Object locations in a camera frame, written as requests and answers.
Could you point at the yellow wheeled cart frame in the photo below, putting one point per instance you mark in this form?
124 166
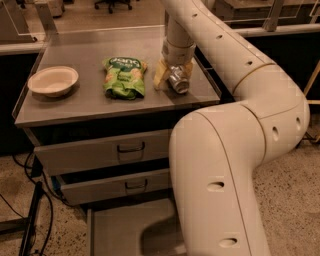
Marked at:
308 87

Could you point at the green chip bag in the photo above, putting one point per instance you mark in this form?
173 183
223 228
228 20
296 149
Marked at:
124 78

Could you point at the black office chair base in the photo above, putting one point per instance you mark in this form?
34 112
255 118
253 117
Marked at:
111 4

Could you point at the top metal drawer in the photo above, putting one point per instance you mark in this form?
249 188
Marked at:
65 158

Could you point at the metal drawer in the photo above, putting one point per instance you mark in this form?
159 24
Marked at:
65 158
146 229
115 187

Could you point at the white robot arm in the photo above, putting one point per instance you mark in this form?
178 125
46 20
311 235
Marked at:
213 151

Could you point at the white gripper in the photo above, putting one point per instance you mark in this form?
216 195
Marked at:
177 53

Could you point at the silver redbull can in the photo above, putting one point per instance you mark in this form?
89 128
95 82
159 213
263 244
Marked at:
178 79

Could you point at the white paper bowl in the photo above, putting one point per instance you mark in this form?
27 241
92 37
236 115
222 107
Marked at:
53 81

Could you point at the middle metal drawer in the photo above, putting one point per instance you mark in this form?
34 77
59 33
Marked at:
115 187

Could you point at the bottom metal drawer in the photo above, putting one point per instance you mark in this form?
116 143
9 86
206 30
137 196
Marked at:
146 229

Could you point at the black floor stand bar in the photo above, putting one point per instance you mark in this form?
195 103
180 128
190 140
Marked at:
30 220

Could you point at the white horizontal rail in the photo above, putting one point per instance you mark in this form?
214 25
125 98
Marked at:
280 30

